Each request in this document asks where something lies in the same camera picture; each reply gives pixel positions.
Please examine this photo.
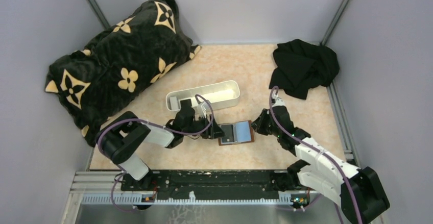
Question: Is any black credit card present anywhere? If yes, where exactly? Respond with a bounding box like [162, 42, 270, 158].
[180, 98, 192, 109]

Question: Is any black cloth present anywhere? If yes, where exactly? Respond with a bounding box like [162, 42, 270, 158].
[269, 39, 340, 100]

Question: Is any stack of grey cards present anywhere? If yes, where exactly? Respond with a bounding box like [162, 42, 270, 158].
[169, 96, 180, 111]

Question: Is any white slotted cable duct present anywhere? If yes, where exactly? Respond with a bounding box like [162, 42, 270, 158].
[81, 192, 295, 206]

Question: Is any black floral plush pillow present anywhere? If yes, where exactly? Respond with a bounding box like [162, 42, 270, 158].
[45, 0, 201, 147]

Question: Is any aluminium frame rail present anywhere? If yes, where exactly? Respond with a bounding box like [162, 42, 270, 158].
[69, 43, 377, 195]

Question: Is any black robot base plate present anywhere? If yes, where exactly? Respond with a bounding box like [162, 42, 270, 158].
[121, 170, 307, 200]

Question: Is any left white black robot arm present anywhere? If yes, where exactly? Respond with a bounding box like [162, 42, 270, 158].
[95, 102, 225, 190]

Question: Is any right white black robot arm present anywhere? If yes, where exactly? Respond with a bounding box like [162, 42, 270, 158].
[252, 95, 390, 223]

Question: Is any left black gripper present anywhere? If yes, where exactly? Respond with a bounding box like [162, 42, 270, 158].
[182, 114, 228, 139]

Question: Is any black card in holder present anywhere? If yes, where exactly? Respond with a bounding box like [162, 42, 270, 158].
[221, 124, 235, 144]

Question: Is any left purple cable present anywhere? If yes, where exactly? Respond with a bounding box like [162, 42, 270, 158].
[97, 94, 215, 213]

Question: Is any brown leather card holder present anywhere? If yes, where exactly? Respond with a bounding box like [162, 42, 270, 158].
[218, 120, 255, 146]

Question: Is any white oblong plastic tray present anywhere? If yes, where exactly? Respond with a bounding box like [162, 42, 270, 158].
[165, 80, 240, 113]

